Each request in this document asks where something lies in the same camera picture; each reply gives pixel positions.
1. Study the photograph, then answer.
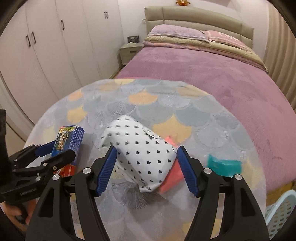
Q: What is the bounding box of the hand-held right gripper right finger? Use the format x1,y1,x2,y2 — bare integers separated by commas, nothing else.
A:
177,146,270,241

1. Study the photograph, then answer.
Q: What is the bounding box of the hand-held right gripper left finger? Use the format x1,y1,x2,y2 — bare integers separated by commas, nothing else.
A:
25,146,117,241

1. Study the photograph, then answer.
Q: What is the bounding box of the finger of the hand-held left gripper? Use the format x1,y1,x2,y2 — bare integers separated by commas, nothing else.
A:
8,142,56,168
13,149,76,183

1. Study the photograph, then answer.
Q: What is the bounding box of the blue printed box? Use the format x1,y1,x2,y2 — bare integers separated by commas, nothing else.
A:
51,125,84,178

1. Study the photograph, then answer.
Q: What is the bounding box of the white heart-printed bag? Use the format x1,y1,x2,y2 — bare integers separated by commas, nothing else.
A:
98,115,177,193

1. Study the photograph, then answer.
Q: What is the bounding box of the teal plastic basket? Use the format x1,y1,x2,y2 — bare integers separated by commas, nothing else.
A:
265,189,296,241

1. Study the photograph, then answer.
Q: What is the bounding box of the person's left hand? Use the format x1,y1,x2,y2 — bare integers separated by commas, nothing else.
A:
1,201,37,226

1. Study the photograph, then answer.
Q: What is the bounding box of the pink packet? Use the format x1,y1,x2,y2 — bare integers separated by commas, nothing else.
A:
158,160,185,193

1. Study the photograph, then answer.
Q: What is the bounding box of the small red scrap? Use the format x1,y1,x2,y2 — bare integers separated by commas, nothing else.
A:
165,136,178,149

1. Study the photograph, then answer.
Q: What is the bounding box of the teal packet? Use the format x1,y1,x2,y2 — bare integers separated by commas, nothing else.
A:
207,154,242,179

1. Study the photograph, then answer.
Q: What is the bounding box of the patterned round tablecloth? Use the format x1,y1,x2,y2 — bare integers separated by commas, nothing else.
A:
23,79,266,241

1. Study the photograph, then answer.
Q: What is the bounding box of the white wardrobe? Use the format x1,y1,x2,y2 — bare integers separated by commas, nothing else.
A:
0,0,125,142

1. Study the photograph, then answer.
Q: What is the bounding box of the purple bedspread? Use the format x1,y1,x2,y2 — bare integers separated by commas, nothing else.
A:
114,45,296,190

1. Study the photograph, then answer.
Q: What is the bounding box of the beige nightstand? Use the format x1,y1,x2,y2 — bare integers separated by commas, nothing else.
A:
120,42,145,65

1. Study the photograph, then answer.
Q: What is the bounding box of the beige folded quilt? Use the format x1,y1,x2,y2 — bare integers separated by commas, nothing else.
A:
144,35,265,66

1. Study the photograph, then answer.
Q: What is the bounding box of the pink folded blanket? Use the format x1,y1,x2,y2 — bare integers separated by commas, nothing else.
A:
143,41,269,72

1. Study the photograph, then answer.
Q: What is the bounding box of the pink pillow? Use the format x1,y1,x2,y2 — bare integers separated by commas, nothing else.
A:
201,30,252,52

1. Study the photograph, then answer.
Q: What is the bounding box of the purple pillow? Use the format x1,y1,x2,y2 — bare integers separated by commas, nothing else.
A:
149,24,210,43

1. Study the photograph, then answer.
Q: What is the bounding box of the beige curtain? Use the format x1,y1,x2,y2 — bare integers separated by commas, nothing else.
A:
264,2,296,107

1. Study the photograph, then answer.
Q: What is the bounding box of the beige padded headboard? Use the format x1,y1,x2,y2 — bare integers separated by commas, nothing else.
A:
144,5,255,50

